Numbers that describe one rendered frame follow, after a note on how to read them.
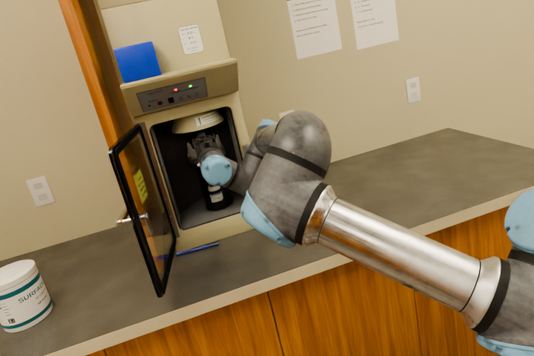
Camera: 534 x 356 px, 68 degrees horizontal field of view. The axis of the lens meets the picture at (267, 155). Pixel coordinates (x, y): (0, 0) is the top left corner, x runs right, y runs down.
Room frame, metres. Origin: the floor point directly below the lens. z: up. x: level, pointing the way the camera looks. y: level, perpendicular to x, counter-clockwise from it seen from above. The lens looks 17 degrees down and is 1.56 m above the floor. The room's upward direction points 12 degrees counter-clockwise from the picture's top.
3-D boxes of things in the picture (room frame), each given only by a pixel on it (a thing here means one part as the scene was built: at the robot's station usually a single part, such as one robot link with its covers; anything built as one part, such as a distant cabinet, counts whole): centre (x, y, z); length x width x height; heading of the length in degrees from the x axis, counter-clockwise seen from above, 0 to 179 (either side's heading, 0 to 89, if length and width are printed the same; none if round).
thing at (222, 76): (1.15, 0.19, 1.46); 0.32 x 0.12 x 0.10; 102
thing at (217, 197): (1.31, 0.20, 1.14); 0.11 x 0.11 x 0.21
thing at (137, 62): (1.13, 0.29, 1.56); 0.10 x 0.10 x 0.09; 12
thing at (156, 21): (1.33, 0.23, 1.33); 0.32 x 0.25 x 0.77; 102
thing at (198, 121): (1.31, 0.20, 1.34); 0.18 x 0.18 x 0.05
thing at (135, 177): (1.01, 0.34, 1.19); 0.30 x 0.01 x 0.40; 2
